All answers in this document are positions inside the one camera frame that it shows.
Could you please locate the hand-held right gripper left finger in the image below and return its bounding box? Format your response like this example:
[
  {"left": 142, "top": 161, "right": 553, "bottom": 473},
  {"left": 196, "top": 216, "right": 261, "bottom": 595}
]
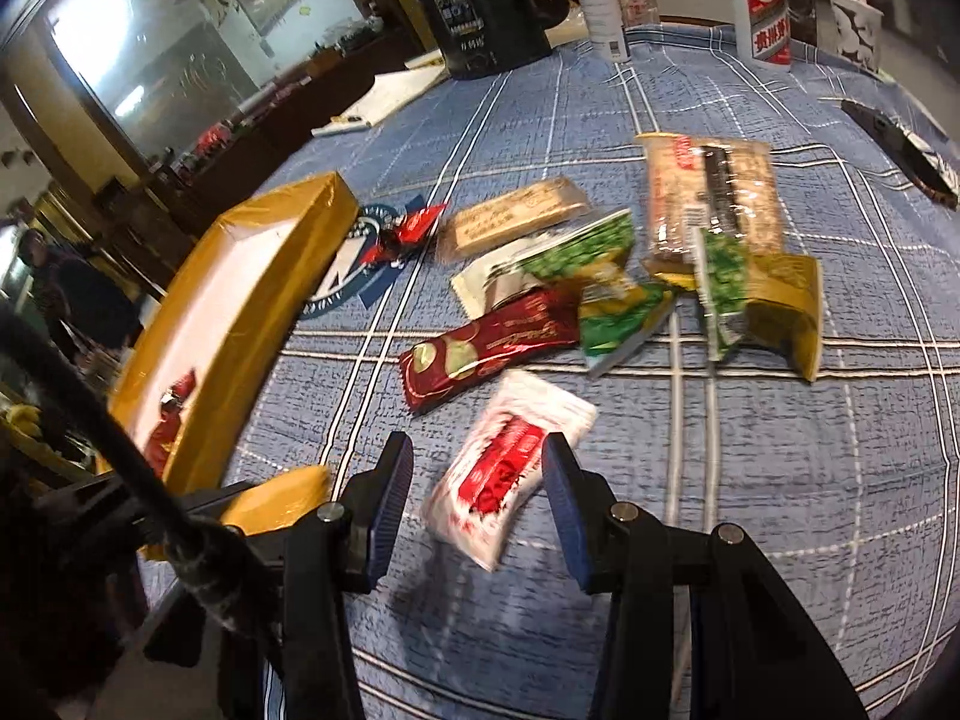
[{"left": 142, "top": 431, "right": 415, "bottom": 720}]

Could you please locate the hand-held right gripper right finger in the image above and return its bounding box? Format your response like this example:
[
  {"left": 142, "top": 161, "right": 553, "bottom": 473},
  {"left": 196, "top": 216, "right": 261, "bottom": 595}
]
[{"left": 541, "top": 431, "right": 871, "bottom": 720}]

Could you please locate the white red snack packet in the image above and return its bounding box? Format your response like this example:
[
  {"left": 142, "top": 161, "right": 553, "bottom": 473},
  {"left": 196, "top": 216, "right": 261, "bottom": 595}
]
[{"left": 420, "top": 369, "right": 599, "bottom": 572}]

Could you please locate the dark red snack packet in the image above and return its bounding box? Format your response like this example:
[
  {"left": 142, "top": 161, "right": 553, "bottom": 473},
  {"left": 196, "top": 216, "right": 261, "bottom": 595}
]
[{"left": 397, "top": 286, "right": 582, "bottom": 415}]

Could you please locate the yellow cardboard box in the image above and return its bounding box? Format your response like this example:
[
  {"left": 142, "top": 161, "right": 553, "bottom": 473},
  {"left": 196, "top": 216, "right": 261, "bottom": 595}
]
[{"left": 105, "top": 171, "right": 359, "bottom": 488}]

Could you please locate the white green snack packet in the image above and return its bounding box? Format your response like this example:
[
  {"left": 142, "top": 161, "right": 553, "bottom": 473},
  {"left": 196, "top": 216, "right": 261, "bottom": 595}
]
[{"left": 450, "top": 208, "right": 637, "bottom": 320}]

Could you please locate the red candy wrapper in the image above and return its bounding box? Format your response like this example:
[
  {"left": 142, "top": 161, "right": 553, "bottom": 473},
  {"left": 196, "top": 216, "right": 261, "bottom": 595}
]
[{"left": 379, "top": 202, "right": 449, "bottom": 260}]

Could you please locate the tan snack bar packet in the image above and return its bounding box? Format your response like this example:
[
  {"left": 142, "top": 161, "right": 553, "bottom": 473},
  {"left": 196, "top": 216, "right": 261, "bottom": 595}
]
[{"left": 436, "top": 176, "right": 591, "bottom": 265}]

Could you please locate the clear cracker packet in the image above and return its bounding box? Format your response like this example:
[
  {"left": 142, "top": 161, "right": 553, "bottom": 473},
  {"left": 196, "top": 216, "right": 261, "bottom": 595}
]
[{"left": 635, "top": 131, "right": 787, "bottom": 275}]

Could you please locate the white notepad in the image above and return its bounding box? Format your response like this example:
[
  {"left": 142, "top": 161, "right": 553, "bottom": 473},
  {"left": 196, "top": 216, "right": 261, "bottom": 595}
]
[{"left": 311, "top": 64, "right": 449, "bottom": 137}]

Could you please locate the wooden glass partition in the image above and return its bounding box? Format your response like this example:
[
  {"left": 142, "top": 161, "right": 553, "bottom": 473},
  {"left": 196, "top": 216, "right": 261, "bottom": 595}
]
[{"left": 0, "top": 0, "right": 421, "bottom": 188}]

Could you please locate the black flat device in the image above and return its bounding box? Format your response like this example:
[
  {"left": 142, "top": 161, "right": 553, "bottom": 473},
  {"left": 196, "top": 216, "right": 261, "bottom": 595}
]
[{"left": 840, "top": 97, "right": 960, "bottom": 211}]

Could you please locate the white spray bottle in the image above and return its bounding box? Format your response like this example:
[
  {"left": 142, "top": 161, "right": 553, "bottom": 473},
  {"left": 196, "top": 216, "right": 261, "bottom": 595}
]
[{"left": 566, "top": 0, "right": 631, "bottom": 63}]

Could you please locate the black electric kettle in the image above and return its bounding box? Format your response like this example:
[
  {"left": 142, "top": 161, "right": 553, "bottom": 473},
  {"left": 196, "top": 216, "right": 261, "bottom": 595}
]
[{"left": 400, "top": 0, "right": 571, "bottom": 82}]

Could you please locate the white liquor bottle red label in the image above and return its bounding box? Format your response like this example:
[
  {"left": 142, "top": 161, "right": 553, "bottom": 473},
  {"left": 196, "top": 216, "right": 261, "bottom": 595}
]
[{"left": 724, "top": 0, "right": 792, "bottom": 68}]

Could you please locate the white cup black print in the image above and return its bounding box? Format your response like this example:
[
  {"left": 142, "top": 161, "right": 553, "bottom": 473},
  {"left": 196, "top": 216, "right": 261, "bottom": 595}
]
[{"left": 825, "top": 0, "right": 884, "bottom": 76}]

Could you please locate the black braided cable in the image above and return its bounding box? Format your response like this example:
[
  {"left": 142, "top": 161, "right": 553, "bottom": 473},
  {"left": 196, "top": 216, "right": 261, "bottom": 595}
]
[{"left": 0, "top": 311, "right": 278, "bottom": 661}]

